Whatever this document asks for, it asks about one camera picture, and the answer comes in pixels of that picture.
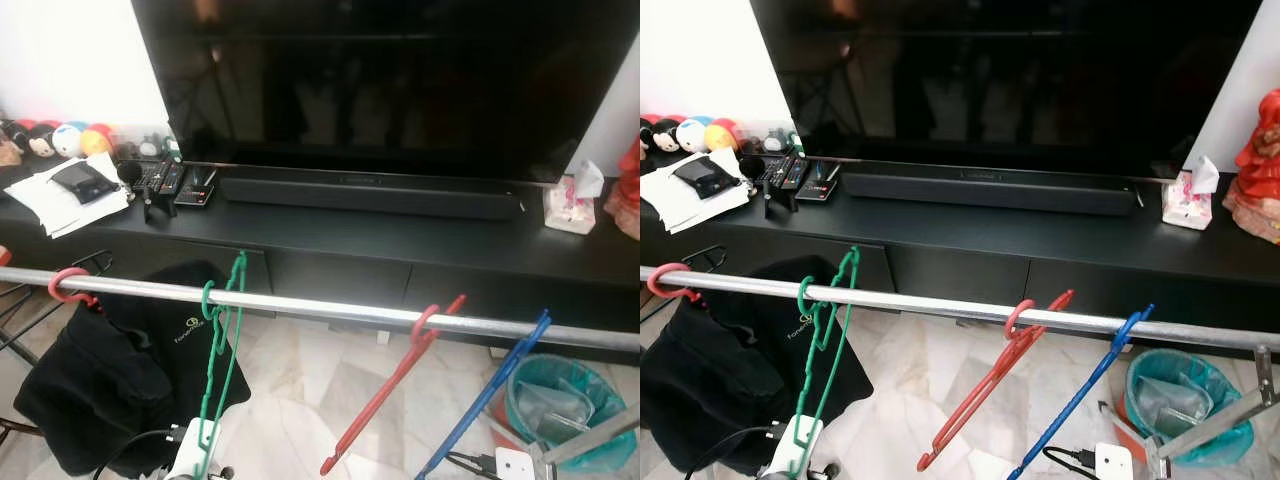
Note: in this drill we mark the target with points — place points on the green plastic hanger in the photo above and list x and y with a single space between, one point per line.
802 292
206 297

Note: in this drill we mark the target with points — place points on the blue plastic hanger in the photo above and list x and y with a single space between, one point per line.
490 387
1085 388

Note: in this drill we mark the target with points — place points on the red laughing Buddha statue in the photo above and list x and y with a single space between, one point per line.
625 195
1258 180

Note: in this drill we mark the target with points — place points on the white paper sheets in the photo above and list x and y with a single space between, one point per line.
690 210
70 215

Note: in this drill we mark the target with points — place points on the white pink tissue box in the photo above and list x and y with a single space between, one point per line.
1188 200
570 205

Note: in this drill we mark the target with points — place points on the black wallet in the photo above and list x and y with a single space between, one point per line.
705 178
85 182

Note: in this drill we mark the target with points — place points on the black round plush toy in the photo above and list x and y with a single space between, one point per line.
42 140
666 135

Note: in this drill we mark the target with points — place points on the white round plush toy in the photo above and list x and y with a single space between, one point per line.
692 135
68 140

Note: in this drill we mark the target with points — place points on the black remote control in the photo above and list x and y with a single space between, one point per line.
783 172
160 178

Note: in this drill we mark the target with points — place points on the black shirt with green logo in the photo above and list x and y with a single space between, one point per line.
720 390
100 390

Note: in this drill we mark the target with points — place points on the orange bin with teal bag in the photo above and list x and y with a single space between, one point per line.
1190 395
560 400

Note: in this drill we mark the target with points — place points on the black box red display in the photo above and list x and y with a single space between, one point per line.
195 190
817 185

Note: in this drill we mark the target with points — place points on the black soundbar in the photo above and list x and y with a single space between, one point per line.
370 197
990 192

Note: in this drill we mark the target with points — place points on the black television console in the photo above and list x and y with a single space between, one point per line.
980 245
350 250

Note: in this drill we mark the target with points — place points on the black flat television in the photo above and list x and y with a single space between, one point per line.
380 80
1000 80

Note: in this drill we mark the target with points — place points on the steel clothes rack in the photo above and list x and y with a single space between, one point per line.
950 310
300 305

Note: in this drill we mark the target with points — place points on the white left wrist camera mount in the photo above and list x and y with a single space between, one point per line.
195 455
795 450

